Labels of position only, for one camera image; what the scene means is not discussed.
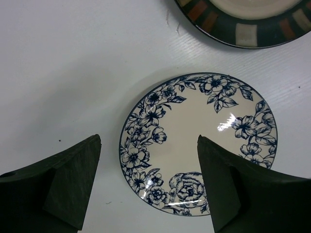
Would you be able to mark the blue floral plate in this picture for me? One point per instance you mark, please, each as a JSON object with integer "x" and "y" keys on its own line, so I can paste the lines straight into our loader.
{"x": 158, "y": 142}

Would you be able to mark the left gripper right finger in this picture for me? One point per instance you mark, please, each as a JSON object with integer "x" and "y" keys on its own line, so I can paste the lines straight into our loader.
{"x": 246, "y": 198}

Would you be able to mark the black rimmed patterned plate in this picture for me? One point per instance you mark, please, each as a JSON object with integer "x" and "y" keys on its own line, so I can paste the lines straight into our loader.
{"x": 245, "y": 33}

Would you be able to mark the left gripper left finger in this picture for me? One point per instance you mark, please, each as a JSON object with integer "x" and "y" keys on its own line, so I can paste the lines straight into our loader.
{"x": 52, "y": 195}

